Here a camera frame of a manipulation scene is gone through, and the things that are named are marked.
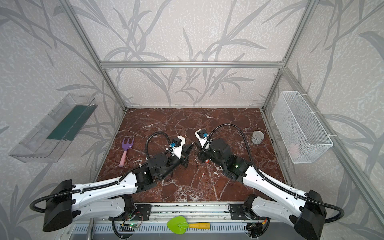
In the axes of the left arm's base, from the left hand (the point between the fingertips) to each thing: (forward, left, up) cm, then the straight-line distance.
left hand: (195, 141), depth 69 cm
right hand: (+3, 0, -2) cm, 4 cm away
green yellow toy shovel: (-30, +7, -25) cm, 40 cm away
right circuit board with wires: (-32, -29, -26) cm, 50 cm away
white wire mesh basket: (-2, -45, +9) cm, 46 cm away
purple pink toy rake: (+12, +47, -27) cm, 55 cm away
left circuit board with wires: (-30, +30, -27) cm, 50 cm away
